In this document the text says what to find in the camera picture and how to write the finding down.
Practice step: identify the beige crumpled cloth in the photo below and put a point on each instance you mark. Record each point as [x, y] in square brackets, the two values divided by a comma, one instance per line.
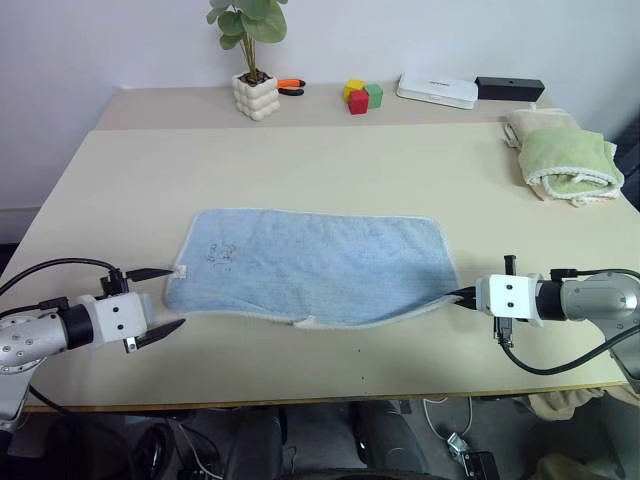
[565, 402]

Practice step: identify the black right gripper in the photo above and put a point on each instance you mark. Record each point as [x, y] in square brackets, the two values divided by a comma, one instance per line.
[509, 266]

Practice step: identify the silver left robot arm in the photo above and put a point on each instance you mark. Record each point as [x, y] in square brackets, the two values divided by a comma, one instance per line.
[30, 345]

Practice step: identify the yellow cube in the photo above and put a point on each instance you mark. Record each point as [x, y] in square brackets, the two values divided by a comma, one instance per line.
[352, 86]

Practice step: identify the small black box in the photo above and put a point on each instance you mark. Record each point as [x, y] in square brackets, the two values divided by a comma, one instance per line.
[481, 465]

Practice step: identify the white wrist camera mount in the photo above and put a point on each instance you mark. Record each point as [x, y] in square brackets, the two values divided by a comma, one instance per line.
[520, 295]
[107, 320]

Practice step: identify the long black box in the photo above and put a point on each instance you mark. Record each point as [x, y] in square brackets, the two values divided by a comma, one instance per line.
[510, 87]

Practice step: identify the flat white box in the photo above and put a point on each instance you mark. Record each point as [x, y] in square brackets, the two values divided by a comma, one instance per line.
[435, 90]

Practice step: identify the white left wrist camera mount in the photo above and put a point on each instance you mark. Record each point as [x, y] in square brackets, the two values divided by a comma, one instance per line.
[107, 320]

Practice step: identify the dark chair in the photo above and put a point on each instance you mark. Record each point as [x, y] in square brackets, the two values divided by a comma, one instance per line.
[631, 170]

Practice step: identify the dark rounded shape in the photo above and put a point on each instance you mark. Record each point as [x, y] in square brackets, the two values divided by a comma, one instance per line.
[390, 440]

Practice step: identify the beige folded towel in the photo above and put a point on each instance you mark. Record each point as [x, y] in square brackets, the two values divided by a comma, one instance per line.
[540, 120]

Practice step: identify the light blue towel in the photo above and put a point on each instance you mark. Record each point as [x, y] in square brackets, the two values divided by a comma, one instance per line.
[310, 265]

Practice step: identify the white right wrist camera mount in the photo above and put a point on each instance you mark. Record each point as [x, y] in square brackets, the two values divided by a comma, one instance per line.
[520, 295]

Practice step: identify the red cube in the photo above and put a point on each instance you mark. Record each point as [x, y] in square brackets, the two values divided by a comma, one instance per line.
[359, 102]

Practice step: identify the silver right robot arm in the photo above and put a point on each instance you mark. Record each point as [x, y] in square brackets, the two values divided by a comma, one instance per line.
[590, 300]

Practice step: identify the green leafy plant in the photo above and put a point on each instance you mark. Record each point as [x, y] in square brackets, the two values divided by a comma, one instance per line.
[250, 20]

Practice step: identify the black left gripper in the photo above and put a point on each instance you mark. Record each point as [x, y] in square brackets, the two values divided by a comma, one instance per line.
[117, 285]

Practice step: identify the green cube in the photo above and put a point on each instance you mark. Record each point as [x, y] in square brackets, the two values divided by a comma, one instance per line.
[375, 95]

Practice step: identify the green folded towel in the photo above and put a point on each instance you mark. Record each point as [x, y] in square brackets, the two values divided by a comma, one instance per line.
[565, 150]

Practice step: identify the small metal clip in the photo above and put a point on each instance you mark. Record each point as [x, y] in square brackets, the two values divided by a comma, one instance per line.
[457, 444]

